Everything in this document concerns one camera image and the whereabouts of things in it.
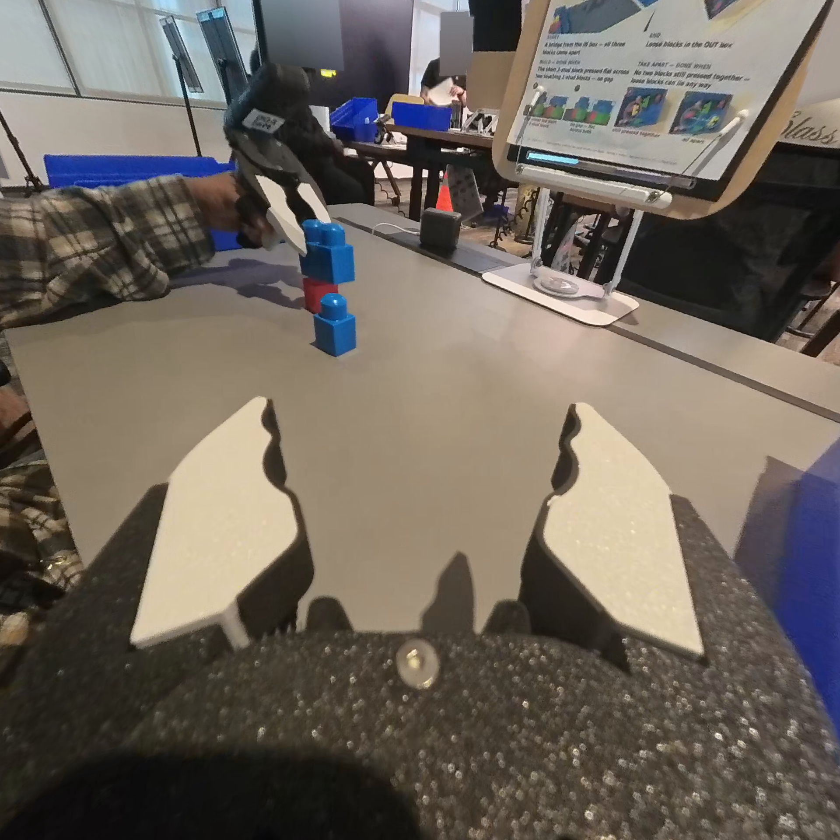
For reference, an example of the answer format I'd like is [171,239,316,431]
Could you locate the black cube charger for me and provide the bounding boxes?
[420,207,463,251]

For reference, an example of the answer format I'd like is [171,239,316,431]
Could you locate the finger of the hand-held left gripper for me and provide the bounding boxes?
[294,178,333,228]
[252,172,309,258]

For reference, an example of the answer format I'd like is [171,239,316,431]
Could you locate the small blue storage bin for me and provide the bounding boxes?
[329,96,380,143]
[391,100,455,133]

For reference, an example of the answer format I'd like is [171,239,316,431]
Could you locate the dark table cable channel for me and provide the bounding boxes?
[336,215,529,278]

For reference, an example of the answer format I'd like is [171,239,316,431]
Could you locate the blue one-stud block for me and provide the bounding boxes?
[313,293,358,358]

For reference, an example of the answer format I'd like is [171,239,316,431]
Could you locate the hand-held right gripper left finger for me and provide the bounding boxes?
[129,396,315,652]

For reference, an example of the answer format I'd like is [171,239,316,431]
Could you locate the blue two-stud block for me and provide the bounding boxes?
[298,220,356,285]

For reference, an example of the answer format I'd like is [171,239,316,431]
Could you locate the wooden table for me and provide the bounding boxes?
[341,118,506,221]

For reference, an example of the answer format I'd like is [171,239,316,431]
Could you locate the black tripod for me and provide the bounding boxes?
[0,110,52,198]

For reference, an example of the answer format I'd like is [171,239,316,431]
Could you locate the person's left forearm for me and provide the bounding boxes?
[0,174,217,329]

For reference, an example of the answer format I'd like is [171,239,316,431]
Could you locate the person's left hand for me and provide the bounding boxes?
[184,172,271,238]

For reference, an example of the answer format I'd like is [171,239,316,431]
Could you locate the blue plastic bin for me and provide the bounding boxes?
[43,154,241,253]
[734,434,840,654]

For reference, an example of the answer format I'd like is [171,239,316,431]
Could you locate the red one-stud block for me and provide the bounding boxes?
[302,276,341,313]

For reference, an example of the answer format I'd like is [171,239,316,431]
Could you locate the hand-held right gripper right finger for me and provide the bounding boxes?
[517,402,707,672]

